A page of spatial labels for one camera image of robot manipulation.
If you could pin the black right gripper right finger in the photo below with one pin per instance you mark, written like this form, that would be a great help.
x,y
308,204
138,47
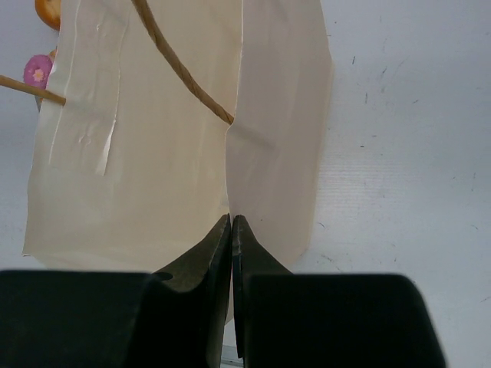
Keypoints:
x,y
284,319

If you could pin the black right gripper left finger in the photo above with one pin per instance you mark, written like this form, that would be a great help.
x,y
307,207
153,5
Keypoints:
x,y
174,317

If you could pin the cream paper bag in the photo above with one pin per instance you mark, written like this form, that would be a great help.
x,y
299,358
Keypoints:
x,y
134,170

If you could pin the pink frosted fake donut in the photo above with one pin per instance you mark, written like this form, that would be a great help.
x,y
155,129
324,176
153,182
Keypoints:
x,y
37,71

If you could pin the small round fake bread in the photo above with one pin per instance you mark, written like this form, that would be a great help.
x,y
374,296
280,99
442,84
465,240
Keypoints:
x,y
49,11

